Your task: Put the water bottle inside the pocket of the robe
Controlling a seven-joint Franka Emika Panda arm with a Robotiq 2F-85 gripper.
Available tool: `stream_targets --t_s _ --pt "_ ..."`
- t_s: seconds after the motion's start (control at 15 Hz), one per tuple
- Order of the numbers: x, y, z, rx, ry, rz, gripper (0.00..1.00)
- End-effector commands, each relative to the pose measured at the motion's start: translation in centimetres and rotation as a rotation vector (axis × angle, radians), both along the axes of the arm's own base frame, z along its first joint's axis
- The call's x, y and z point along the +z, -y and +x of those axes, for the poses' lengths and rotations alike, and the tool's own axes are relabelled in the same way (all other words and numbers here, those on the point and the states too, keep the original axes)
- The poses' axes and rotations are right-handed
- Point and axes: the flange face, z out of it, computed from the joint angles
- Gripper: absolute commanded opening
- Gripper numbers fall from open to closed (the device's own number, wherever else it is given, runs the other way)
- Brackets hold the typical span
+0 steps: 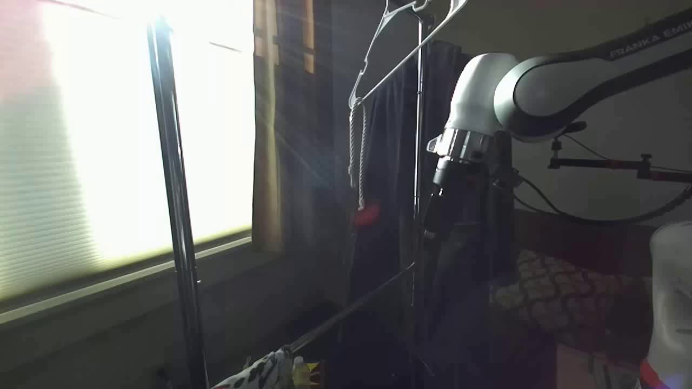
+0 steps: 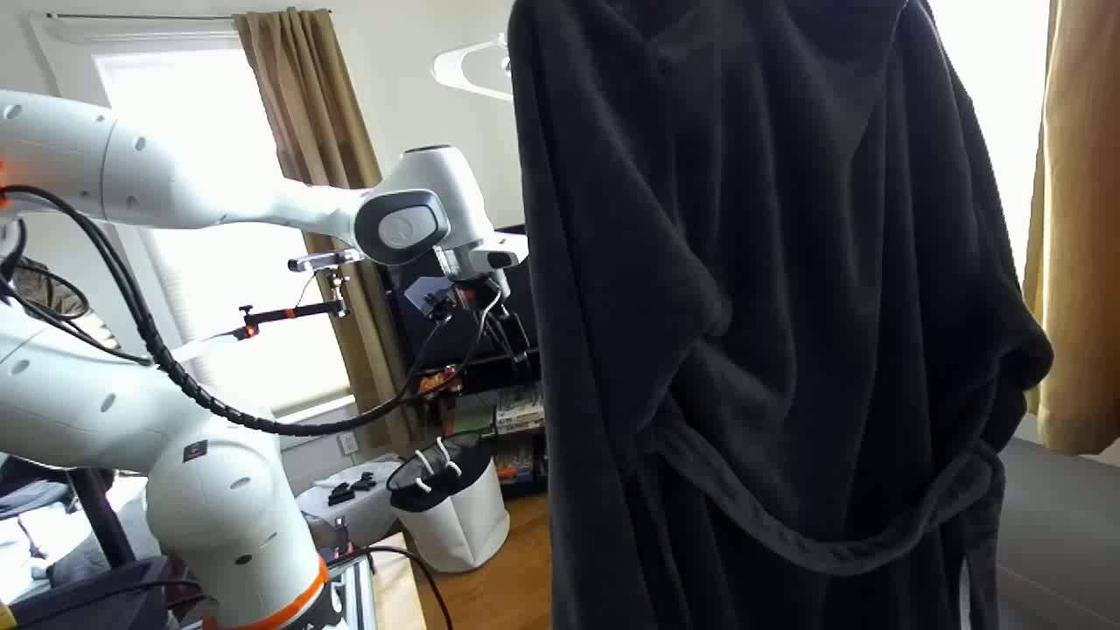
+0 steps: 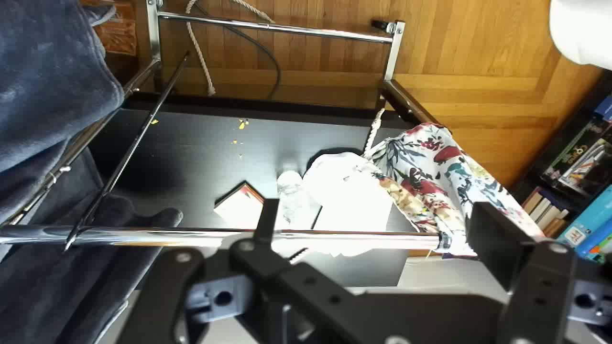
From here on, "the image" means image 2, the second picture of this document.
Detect grey upholstered sofa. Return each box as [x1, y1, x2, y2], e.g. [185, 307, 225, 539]
[997, 434, 1120, 630]

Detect black flat television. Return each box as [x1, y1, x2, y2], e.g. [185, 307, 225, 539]
[381, 224, 546, 397]

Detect white basket with black rim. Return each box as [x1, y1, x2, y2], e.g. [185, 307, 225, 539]
[381, 436, 514, 573]

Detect black rod with red ends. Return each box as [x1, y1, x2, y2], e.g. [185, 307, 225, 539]
[234, 296, 351, 343]

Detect white plastic clothes hanger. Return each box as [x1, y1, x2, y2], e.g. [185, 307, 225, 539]
[431, 30, 518, 104]

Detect small orange figurine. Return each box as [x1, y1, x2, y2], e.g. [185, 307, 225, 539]
[416, 364, 464, 403]

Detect small camera on tripod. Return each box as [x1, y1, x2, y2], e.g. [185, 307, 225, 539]
[288, 246, 366, 281]

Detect tan window curtain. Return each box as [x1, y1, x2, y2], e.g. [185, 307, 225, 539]
[1023, 0, 1120, 460]

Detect thin black floor cable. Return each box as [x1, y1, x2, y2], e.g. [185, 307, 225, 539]
[345, 539, 455, 630]

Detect colourful stacked boxes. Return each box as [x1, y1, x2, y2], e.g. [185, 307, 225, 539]
[444, 389, 550, 492]

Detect brown window curtain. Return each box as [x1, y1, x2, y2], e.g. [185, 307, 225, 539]
[229, 7, 424, 454]

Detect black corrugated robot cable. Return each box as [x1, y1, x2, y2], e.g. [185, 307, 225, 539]
[0, 183, 506, 441]

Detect black game controller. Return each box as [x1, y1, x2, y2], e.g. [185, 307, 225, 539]
[325, 470, 386, 509]

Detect dark plush bathrobe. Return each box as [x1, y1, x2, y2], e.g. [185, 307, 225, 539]
[505, 0, 1060, 630]

